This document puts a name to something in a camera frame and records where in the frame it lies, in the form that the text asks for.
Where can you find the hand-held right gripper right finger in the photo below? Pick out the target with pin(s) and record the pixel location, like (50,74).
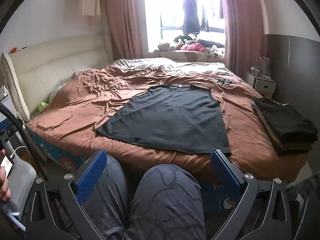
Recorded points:
(225,176)

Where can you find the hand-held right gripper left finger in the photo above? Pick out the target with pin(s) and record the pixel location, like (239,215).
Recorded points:
(90,177)

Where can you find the black t-shirt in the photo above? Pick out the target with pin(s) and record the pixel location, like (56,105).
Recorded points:
(170,120)

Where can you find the stack of dark folded clothes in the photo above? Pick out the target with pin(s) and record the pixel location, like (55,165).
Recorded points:
(287,125)

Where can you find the person's left hand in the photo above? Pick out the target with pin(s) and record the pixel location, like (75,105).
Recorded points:
(4,183)

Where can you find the person's right leg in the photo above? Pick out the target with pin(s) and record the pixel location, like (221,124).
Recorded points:
(165,205)

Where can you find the grey chair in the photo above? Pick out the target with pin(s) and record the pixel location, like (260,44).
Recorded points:
(22,180)

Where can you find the bed with brown sheet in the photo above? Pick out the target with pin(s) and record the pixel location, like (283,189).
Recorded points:
(100,110)

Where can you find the grey fluffy rug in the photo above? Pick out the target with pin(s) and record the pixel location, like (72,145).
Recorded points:
(305,187)

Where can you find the smartphone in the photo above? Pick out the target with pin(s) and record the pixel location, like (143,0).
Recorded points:
(7,166)

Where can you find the green object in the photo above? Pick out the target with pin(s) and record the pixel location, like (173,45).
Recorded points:
(43,106)

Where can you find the white nightstand with drawer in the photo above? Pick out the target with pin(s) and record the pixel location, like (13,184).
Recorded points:
(265,87)

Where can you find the cream padded headboard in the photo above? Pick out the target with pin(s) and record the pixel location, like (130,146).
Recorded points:
(50,67)

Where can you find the white rack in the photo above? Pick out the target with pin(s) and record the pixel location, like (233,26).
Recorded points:
(265,66)

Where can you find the printed cushion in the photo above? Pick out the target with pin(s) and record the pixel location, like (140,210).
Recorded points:
(185,55)

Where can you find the black and white plush toy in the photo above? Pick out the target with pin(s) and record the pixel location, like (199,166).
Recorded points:
(214,49)

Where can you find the pale grey duvet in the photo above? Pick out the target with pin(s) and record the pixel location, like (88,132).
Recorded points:
(150,62)

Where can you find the pink plush toy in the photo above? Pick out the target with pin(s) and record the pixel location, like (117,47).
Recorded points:
(193,47)

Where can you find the dark cloth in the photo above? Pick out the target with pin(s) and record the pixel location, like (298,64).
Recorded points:
(211,43)

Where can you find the beige plush toy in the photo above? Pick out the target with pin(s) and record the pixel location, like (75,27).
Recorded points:
(167,46)

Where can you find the pink curtain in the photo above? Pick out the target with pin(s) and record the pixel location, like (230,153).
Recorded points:
(240,30)
(125,17)

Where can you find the orange object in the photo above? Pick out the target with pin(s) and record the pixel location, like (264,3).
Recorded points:
(14,49)

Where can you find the dark hanging coat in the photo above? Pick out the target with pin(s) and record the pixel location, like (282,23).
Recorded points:
(190,12)

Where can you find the cream hanging cloth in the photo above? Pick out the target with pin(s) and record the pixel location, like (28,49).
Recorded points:
(90,2)

